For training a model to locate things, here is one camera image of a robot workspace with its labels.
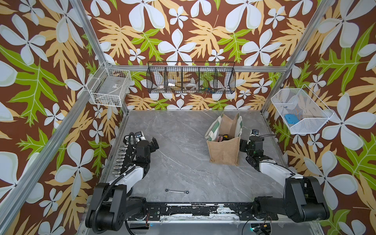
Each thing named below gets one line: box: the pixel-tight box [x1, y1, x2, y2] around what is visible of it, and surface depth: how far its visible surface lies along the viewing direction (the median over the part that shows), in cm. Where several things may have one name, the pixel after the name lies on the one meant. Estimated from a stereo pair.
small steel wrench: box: [164, 188, 190, 195], surface depth 83 cm
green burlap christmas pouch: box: [204, 113, 243, 167], surface depth 88 cm
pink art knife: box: [216, 135, 224, 142], surface depth 100 cm
